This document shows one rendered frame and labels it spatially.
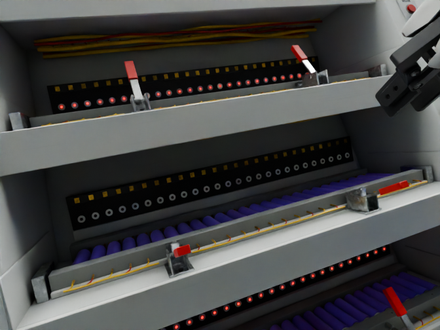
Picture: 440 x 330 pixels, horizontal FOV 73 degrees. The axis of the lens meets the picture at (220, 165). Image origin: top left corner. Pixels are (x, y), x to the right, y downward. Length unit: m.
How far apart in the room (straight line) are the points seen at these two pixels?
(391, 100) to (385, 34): 0.31
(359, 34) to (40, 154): 0.59
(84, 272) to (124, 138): 0.16
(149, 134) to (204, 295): 0.19
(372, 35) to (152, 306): 0.58
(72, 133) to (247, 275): 0.25
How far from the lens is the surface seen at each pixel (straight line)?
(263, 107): 0.42
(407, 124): 0.63
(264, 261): 0.36
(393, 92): 0.35
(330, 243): 0.41
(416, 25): 0.31
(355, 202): 0.46
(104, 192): 0.50
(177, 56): 0.67
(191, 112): 0.38
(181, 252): 0.28
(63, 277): 0.39
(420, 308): 0.57
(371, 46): 0.67
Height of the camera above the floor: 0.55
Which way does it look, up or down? 12 degrees up
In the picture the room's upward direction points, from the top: 16 degrees counter-clockwise
